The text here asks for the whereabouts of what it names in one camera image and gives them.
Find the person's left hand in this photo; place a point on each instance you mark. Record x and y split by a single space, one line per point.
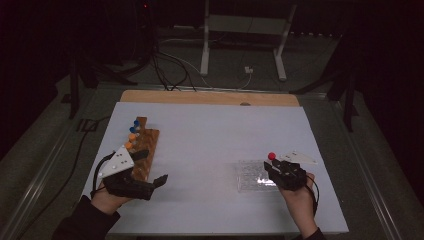
106 201

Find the white power adapter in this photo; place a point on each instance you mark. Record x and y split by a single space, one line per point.
248 70

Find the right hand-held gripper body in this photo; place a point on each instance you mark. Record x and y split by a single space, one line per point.
288 176

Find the grey metal floor rail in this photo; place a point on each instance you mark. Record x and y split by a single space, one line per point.
373 183
43 173

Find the white mat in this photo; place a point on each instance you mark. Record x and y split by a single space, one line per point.
200 150

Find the person's right hand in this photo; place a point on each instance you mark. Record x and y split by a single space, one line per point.
300 205

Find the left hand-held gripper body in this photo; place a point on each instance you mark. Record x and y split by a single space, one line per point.
116 163

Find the clear plastic tube rack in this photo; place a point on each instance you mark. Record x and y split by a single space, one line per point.
250 175

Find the wooden test tube rack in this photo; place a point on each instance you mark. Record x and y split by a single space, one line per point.
148 143

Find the black stand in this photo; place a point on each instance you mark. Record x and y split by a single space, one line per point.
348 106
74 93

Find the red ball cap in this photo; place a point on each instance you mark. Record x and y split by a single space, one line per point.
272 155

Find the white metal stand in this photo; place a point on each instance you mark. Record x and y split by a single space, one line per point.
245 24

